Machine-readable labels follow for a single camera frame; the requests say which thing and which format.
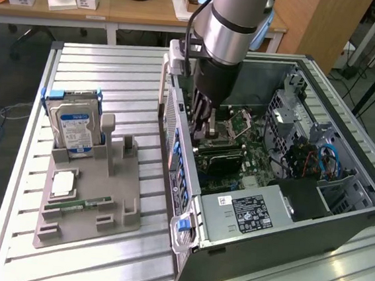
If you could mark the silver disk bay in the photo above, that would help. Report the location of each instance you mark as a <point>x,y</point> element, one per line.
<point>345,195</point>

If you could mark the green RAM stick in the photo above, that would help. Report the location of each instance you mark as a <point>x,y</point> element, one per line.
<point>75,205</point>

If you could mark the silver CPU chip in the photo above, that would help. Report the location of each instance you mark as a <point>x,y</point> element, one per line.
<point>62,184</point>

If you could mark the CPU socket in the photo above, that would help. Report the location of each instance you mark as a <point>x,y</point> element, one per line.
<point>224,134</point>

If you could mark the open socket cover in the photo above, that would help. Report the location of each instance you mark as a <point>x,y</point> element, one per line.
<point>242,120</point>

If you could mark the grey parts rack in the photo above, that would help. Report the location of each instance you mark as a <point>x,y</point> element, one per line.
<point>103,189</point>

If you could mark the open black PC case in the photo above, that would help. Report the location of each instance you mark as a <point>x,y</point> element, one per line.
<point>263,247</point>

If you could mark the black GPU with metal bracket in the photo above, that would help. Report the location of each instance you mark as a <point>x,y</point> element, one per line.
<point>225,162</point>

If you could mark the white booklet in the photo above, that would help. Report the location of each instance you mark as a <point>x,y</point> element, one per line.
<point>181,12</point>

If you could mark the blue card retention latch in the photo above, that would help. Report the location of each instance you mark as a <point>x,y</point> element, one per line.
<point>180,166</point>

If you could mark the silver drive cage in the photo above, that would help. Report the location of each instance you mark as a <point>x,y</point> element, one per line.
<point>286,116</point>

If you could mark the green motherboard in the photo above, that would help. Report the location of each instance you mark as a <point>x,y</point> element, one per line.
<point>258,160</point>

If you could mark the grey power supply unit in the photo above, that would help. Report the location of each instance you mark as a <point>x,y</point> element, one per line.
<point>219,220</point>

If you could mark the wooden desk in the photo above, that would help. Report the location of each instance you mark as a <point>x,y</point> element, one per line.
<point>37,12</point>

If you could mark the black plastic air shroud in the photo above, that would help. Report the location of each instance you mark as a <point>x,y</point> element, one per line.
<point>305,198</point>

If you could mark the black power adapter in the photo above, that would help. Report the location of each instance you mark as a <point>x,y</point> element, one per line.
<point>349,72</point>

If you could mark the hard disk in blue caddy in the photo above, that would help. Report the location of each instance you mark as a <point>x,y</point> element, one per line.
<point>74,129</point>

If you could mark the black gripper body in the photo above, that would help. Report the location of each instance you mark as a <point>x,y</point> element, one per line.
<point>216,78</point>

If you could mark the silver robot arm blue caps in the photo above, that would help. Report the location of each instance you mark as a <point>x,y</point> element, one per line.
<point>231,28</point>

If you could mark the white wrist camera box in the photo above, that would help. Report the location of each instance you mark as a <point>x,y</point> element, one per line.
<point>175,59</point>

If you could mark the black office chair base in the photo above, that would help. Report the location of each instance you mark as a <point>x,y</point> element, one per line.
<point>28,37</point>

